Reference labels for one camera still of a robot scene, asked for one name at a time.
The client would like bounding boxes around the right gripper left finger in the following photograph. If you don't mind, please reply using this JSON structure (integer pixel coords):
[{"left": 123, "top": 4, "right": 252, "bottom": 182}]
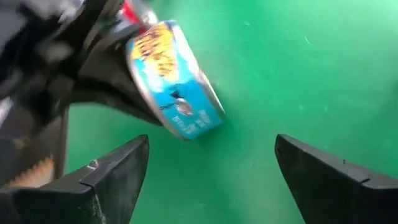
[{"left": 0, "top": 134, "right": 150, "bottom": 224}]

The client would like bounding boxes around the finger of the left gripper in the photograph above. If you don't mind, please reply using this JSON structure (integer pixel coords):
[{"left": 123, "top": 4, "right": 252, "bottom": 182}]
[
  {"left": 93, "top": 23, "right": 141, "bottom": 52},
  {"left": 74, "top": 46, "right": 162, "bottom": 125}
]

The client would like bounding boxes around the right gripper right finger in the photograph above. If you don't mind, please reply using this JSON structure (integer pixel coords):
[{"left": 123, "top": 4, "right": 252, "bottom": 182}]
[{"left": 274, "top": 134, "right": 398, "bottom": 224}]

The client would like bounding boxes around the teal can silver lid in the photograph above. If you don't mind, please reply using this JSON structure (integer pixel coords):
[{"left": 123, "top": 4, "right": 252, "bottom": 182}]
[{"left": 126, "top": 20, "right": 225, "bottom": 141}]

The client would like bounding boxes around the green table mat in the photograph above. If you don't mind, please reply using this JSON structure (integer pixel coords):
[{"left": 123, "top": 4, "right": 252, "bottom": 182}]
[{"left": 63, "top": 0, "right": 398, "bottom": 224}]

